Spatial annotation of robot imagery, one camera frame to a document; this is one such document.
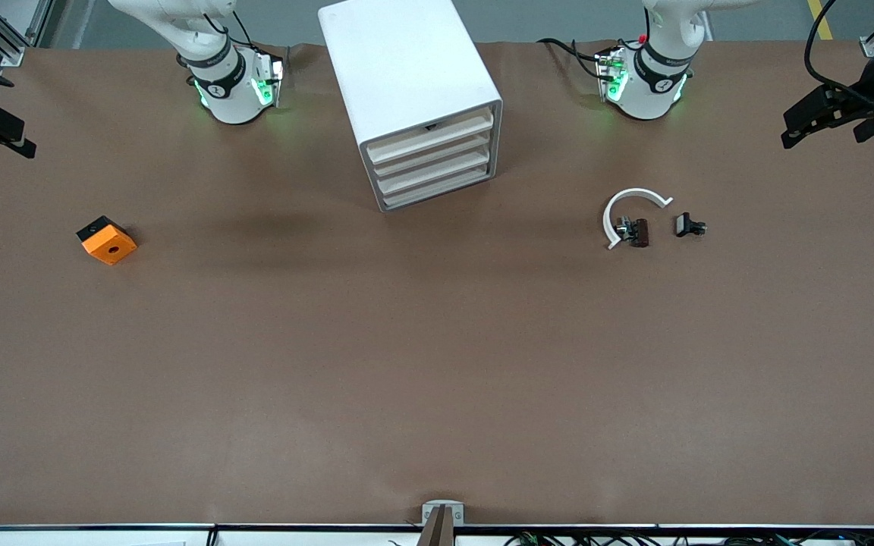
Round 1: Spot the white drawer holding button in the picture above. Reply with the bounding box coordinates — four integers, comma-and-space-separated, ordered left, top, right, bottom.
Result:
365, 106, 495, 164

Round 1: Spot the white drawer cabinet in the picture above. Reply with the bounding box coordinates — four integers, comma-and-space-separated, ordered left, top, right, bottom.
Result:
318, 0, 504, 213

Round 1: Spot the orange box with hole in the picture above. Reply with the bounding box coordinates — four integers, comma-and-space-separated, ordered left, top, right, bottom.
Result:
76, 215, 138, 266

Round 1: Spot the dark metal bolt assembly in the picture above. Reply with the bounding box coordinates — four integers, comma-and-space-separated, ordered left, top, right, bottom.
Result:
615, 216, 652, 249

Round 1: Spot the white curved plastic clamp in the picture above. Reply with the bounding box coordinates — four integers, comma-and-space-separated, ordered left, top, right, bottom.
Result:
602, 187, 674, 251

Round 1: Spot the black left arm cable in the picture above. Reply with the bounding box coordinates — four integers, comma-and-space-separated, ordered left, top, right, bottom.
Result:
804, 0, 874, 103

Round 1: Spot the black base cable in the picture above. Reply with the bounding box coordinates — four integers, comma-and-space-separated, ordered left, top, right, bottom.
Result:
537, 36, 612, 80

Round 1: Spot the grey metal bracket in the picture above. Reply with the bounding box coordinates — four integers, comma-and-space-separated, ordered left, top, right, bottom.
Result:
422, 500, 465, 526

